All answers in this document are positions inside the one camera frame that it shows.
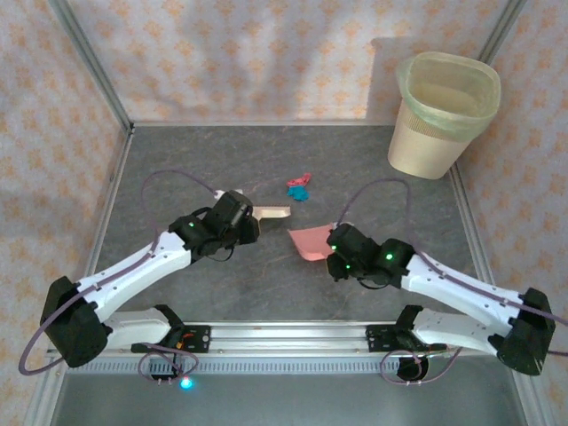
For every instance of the wooden hand brush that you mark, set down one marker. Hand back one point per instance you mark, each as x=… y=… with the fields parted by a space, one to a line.
x=275 y=212

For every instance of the pink plastic dustpan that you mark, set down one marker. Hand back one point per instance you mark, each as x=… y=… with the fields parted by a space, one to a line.
x=310 y=244

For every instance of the blue paper scrap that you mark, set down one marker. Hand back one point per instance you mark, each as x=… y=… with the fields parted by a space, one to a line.
x=296 y=193

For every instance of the pink paper scrap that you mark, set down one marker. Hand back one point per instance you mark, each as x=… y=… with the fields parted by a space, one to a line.
x=298 y=181

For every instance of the cream ribbed waste bin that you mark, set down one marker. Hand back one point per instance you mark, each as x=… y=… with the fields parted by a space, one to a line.
x=421 y=151

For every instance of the glowing indicator light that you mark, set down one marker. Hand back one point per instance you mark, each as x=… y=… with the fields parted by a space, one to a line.
x=186 y=383

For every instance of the green plastic bin liner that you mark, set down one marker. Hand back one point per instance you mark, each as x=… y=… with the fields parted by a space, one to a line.
x=444 y=120

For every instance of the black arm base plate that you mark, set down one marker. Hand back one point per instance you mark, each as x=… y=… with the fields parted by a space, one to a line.
x=202 y=339
x=377 y=338

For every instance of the aluminium mounting rail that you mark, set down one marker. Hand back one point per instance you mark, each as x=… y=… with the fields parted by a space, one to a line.
x=284 y=339

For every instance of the aluminium frame post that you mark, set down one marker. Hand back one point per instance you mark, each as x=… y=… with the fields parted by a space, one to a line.
x=502 y=26
x=94 y=66

